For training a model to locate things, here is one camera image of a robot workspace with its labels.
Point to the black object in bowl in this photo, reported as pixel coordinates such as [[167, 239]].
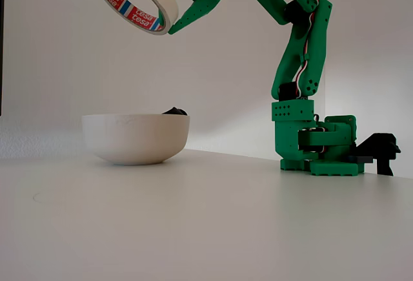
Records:
[[175, 111]]

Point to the white bowl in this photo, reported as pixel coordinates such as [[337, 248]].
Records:
[[135, 139]]

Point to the dark vertical frame edge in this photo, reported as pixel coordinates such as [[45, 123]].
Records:
[[2, 35]]

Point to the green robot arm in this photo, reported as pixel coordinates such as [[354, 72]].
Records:
[[290, 61]]

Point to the black table clamp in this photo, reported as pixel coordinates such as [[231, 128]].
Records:
[[384, 147]]

